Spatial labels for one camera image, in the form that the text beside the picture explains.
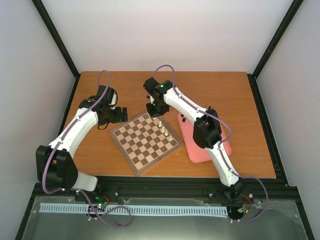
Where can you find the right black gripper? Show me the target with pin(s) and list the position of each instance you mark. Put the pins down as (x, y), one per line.
(152, 113)

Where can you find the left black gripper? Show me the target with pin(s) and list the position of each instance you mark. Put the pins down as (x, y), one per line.
(119, 118)

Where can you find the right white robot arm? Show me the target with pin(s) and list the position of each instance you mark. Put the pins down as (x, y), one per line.
(227, 173)

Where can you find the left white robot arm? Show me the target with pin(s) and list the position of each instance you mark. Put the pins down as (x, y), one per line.
(55, 166)

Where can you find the wooden folding chess board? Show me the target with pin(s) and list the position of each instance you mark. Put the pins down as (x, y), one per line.
(141, 142)

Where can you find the pink rubber tray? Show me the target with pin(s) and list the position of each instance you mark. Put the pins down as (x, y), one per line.
(195, 150)

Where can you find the light blue cable duct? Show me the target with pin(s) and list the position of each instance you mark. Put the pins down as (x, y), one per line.
(136, 210)

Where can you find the black aluminium frame rail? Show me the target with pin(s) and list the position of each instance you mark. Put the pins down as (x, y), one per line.
(207, 189)

